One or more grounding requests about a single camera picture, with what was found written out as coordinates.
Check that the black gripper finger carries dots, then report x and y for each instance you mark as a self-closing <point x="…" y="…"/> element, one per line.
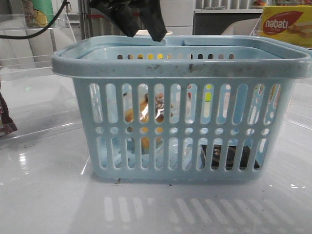
<point x="151" y="17"/>
<point x="119" y="13"/>

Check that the packaged bread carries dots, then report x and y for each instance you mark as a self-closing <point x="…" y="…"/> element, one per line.
<point x="144" y="116"/>

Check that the black tissue pack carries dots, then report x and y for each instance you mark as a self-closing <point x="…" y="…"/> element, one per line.
<point x="231" y="152"/>

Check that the light blue plastic basket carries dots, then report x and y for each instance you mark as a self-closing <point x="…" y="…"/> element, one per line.
<point x="218" y="90"/>

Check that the green cartoon snack bag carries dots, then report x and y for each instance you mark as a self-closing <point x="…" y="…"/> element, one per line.
<point x="37" y="13"/>

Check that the plate of fruit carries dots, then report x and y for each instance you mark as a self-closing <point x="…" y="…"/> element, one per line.
<point x="259" y="3"/>

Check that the clear acrylic left shelf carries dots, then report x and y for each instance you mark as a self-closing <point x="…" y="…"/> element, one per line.
<point x="40" y="102"/>

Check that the yellow nabati wafer box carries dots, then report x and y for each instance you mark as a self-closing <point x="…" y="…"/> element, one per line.
<point x="299" y="13"/>

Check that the brown snack packet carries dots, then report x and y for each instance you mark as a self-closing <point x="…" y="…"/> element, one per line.
<point x="7" y="125"/>

